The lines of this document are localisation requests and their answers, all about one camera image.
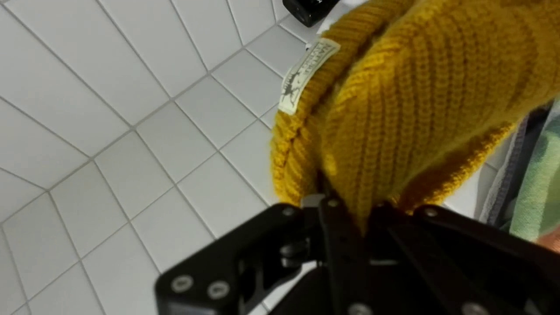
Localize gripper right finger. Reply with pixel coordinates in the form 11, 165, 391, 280
367, 202, 560, 315

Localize mustard yellow knit beanie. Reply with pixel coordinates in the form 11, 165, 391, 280
270, 0, 560, 232

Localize black glossy object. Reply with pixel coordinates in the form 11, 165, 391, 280
282, 0, 341, 28

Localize green and grey cloth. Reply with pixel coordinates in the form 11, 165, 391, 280
479, 100, 560, 243

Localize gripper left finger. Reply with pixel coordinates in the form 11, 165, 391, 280
154, 194, 367, 315

